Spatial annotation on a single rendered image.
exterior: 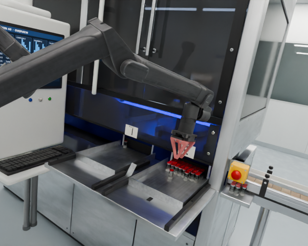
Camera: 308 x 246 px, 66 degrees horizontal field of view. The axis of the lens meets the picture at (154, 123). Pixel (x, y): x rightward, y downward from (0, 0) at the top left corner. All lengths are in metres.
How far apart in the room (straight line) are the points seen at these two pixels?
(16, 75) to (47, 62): 0.06
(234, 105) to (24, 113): 1.07
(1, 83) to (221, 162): 0.89
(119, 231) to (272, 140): 4.62
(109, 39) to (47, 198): 1.73
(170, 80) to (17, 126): 0.98
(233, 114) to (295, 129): 4.66
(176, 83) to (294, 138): 5.10
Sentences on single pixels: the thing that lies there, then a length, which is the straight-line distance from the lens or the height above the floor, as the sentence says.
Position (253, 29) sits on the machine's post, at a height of 1.58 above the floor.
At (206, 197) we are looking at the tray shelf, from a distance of 1.08.
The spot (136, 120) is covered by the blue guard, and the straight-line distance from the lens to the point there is 1.28.
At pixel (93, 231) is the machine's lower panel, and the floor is 0.25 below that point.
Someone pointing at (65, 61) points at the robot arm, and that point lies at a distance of 0.50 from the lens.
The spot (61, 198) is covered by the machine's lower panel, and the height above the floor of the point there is 0.34.
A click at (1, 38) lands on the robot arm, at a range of 0.90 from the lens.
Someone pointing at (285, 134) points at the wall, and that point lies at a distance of 5.71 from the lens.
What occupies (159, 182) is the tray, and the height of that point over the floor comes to 0.88.
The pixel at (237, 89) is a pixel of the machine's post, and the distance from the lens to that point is 1.04.
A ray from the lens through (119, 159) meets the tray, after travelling 1.28.
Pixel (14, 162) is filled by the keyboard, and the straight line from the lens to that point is 1.36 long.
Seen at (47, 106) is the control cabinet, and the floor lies 1.06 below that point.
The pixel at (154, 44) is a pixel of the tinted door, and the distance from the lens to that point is 1.23.
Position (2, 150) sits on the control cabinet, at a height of 0.85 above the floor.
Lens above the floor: 1.40
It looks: 14 degrees down
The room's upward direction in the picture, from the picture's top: 9 degrees clockwise
